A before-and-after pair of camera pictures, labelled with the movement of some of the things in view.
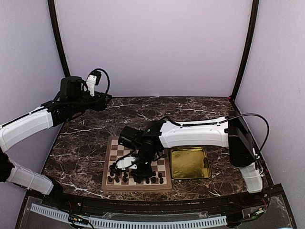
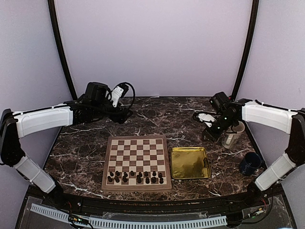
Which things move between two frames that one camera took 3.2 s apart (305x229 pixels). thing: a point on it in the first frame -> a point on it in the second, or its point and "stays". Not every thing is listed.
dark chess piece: x=110 y=180 stays
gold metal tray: x=187 y=162 stays
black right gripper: x=145 y=173 -> x=212 y=136
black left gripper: x=100 y=104 -> x=122 y=112
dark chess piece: x=116 y=179 stays
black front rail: x=155 y=206 stays
